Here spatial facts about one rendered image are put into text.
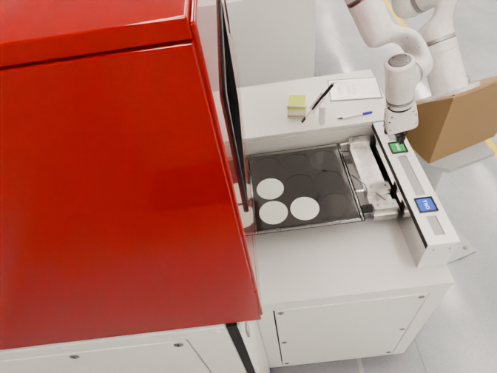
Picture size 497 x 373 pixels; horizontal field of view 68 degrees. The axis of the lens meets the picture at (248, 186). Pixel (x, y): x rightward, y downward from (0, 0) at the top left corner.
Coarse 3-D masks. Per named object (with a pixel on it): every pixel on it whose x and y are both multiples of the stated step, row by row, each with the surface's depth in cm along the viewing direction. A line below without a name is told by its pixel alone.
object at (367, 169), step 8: (352, 152) 143; (360, 152) 143; (368, 152) 142; (352, 160) 143; (360, 160) 140; (368, 160) 140; (360, 168) 138; (368, 168) 137; (376, 168) 137; (360, 176) 135; (368, 176) 135; (376, 176) 134; (360, 184) 136; (368, 200) 128; (376, 200) 128; (384, 200) 127; (376, 216) 124; (384, 216) 124; (392, 216) 124
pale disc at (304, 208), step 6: (300, 198) 129; (306, 198) 129; (294, 204) 128; (300, 204) 128; (306, 204) 128; (312, 204) 127; (318, 204) 127; (294, 210) 126; (300, 210) 126; (306, 210) 126; (312, 210) 126; (318, 210) 125; (294, 216) 125; (300, 216) 125; (306, 216) 124; (312, 216) 124
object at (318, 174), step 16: (256, 160) 144; (272, 160) 143; (288, 160) 142; (304, 160) 141; (320, 160) 140; (336, 160) 139; (256, 176) 139; (272, 176) 138; (288, 176) 137; (304, 176) 136; (320, 176) 135; (336, 176) 134; (256, 192) 133; (288, 192) 132; (304, 192) 131; (320, 192) 130; (336, 192) 129; (256, 208) 129; (288, 208) 127; (320, 208) 126; (336, 208) 125; (352, 208) 124; (256, 224) 125; (272, 224) 124; (288, 224) 123
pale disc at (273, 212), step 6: (264, 204) 130; (270, 204) 129; (276, 204) 129; (282, 204) 129; (264, 210) 128; (270, 210) 128; (276, 210) 127; (282, 210) 127; (264, 216) 126; (270, 216) 126; (276, 216) 126; (282, 216) 125; (270, 222) 124; (276, 222) 124
